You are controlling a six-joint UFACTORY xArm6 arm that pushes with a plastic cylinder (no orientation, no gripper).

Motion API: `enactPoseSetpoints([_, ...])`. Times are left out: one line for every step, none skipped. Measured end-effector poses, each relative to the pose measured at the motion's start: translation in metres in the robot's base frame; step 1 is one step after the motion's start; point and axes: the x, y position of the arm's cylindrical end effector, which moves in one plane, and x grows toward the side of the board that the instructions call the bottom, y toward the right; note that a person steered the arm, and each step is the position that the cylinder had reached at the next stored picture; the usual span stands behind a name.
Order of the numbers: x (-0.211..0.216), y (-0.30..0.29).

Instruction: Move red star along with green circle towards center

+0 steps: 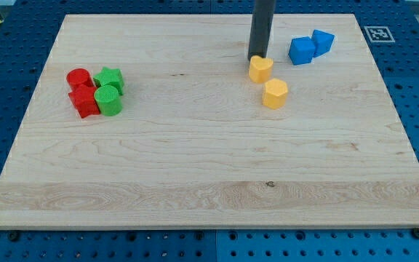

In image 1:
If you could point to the green star block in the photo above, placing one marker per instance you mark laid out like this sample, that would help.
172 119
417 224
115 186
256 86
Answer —
110 76

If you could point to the red star block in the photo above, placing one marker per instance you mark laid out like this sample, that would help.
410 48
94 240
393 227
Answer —
84 101

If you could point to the light wooden board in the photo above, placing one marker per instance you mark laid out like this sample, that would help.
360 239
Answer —
195 148

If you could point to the yellow hexagon block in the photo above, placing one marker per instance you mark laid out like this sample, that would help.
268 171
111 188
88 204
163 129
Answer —
275 93

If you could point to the yellow heart block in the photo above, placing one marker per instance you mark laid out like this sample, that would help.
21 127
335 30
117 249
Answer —
260 69

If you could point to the green cylinder block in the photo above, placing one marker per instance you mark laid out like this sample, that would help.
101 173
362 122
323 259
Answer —
108 100

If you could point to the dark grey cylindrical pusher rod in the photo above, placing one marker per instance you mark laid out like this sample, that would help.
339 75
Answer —
262 16

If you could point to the blue cube block front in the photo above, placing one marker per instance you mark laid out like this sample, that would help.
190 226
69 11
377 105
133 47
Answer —
302 50

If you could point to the blue cube block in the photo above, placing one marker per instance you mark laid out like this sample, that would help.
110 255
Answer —
322 41
302 50

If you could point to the red cylinder block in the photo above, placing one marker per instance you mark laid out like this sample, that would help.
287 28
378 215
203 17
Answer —
77 77

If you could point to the blue cube block rear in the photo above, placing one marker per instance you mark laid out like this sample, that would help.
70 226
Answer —
322 41

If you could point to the white fiducial marker tag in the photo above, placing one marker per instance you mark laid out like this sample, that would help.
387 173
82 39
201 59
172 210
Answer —
379 34

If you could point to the black bolt left front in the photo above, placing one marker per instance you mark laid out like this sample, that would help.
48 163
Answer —
13 236

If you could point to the black bolt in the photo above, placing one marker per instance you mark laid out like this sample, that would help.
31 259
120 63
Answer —
13 236
415 233

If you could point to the black bolt right front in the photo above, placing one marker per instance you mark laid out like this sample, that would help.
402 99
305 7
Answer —
415 233

